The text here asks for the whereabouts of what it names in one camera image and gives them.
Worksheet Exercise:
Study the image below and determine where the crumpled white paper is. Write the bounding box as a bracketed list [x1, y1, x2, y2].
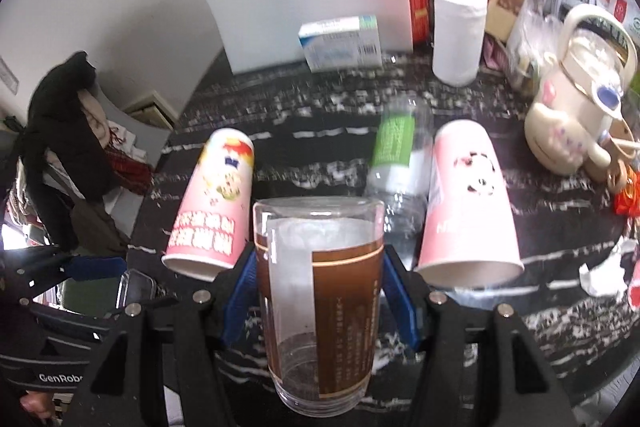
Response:
[579, 237, 638, 298]

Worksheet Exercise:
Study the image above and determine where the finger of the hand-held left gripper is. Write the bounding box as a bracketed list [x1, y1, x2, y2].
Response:
[15, 250, 128, 294]

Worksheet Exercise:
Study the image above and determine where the pink paper cup panda print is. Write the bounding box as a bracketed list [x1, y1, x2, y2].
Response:
[415, 119, 526, 290]

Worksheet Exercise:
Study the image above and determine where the clear glass container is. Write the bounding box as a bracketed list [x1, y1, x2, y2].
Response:
[116, 269, 168, 309]

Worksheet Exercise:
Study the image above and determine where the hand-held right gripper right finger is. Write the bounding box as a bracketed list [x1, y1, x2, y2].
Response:
[381, 245, 583, 427]

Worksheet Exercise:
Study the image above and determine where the clear cup with brown label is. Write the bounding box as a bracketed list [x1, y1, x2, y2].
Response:
[252, 197, 386, 419]

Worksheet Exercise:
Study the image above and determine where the orange wrapper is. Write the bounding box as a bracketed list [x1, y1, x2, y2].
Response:
[614, 172, 640, 217]

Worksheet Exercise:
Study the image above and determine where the white paper roll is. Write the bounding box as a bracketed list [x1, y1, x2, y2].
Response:
[432, 0, 489, 88]

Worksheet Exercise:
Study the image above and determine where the pink paper cup cartoon print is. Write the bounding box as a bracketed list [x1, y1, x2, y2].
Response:
[161, 128, 256, 282]

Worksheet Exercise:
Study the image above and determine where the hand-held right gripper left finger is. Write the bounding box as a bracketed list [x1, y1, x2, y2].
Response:
[62, 243, 259, 427]

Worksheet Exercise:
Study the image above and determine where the blue and white carton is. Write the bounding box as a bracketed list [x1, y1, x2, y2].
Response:
[298, 15, 383, 74]

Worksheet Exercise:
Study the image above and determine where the cream electric kettle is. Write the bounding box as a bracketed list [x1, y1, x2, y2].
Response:
[524, 3, 640, 178]

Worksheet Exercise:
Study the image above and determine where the clear plastic bag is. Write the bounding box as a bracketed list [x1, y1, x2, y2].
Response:
[505, 0, 566, 98]

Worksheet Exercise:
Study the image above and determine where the black jacket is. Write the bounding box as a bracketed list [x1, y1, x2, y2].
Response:
[15, 51, 118, 253]

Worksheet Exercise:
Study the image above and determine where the clear plastic bottle green label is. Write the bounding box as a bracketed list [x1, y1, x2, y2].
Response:
[364, 96, 435, 273]

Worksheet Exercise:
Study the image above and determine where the person's left hand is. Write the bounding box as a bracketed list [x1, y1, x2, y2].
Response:
[19, 391, 57, 425]

